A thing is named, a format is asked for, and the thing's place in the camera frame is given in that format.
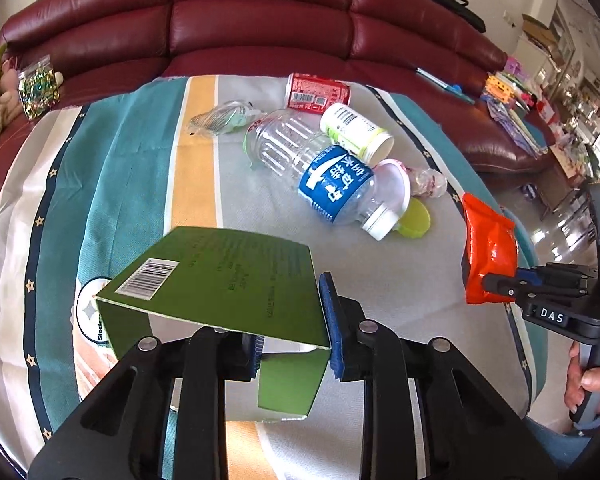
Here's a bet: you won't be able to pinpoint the dark red leather sofa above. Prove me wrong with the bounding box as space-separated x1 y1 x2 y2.
0 0 552 186

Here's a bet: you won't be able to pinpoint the red soda can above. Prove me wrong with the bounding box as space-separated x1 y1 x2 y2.
284 73 351 115

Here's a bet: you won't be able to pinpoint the clear plastic bag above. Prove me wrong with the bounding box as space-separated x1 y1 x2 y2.
406 168 448 198

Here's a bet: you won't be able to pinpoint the clear green wrapper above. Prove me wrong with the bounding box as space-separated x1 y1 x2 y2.
187 101 264 138

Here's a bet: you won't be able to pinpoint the person's right hand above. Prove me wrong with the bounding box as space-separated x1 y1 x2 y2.
564 341 600 415

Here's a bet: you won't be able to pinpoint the green cardboard box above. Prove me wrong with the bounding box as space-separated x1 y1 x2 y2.
95 226 330 422

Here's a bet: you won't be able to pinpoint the orange snack bag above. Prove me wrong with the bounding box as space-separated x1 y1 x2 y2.
462 193 517 304

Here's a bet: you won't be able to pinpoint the jar of colourful beads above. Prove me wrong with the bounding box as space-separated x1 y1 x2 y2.
17 55 64 120

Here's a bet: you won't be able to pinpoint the blue pen on sofa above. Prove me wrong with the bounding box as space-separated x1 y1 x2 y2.
416 67 475 105

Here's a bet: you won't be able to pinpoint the lime green plastic lid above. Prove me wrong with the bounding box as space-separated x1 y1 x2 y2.
393 197 431 238

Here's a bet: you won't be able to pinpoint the clear bottle blue label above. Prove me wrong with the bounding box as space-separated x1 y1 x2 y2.
244 108 400 240

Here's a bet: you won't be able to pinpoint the striped star tablecloth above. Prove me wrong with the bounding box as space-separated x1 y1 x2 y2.
0 76 547 468

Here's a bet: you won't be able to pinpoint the white green-rimmed cup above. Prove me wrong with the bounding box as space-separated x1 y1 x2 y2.
320 103 394 167

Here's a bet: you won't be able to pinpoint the colourful books on sofa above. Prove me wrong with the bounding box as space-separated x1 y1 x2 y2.
480 56 548 159

